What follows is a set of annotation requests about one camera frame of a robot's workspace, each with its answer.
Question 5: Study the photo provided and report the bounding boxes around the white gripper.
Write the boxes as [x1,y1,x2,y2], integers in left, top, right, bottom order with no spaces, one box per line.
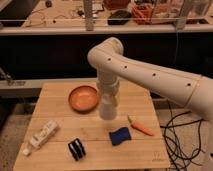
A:
[96,80,120,96]

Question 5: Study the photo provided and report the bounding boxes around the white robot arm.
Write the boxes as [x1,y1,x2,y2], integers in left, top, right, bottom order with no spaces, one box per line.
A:
[87,37,213,171]

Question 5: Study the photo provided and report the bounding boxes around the blue sponge eraser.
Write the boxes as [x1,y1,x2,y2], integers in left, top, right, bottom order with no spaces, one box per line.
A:
[109,127,131,146]

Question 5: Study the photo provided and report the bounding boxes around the orange wooden bowl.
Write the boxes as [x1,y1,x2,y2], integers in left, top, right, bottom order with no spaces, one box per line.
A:
[68,85,99,113]

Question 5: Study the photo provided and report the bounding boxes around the orange toy carrot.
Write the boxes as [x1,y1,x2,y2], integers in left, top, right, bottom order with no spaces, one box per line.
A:
[127,116,154,136]

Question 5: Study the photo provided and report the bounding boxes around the black cap on bench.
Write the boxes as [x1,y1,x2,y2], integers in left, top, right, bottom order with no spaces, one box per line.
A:
[107,10,131,25]

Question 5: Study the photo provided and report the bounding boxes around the black white striped roll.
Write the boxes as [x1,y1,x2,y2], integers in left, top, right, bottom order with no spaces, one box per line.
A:
[68,138,86,161]

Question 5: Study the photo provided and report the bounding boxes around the white tube bottle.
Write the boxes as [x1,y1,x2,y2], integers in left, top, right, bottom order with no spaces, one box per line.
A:
[22,120,59,156]

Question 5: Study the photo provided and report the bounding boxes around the orange crate on bench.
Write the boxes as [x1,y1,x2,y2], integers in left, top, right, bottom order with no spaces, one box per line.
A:
[131,5,152,25]

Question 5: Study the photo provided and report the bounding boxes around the grey metal post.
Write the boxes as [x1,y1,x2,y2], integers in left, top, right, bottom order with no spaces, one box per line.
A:
[83,0,94,31]
[175,0,192,30]

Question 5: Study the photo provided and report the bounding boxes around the black floor cables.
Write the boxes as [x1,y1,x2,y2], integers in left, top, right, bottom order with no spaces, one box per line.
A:
[159,108,208,171]

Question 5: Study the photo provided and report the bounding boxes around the grey metal post right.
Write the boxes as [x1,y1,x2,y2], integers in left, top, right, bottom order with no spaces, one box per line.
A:
[175,0,192,30]

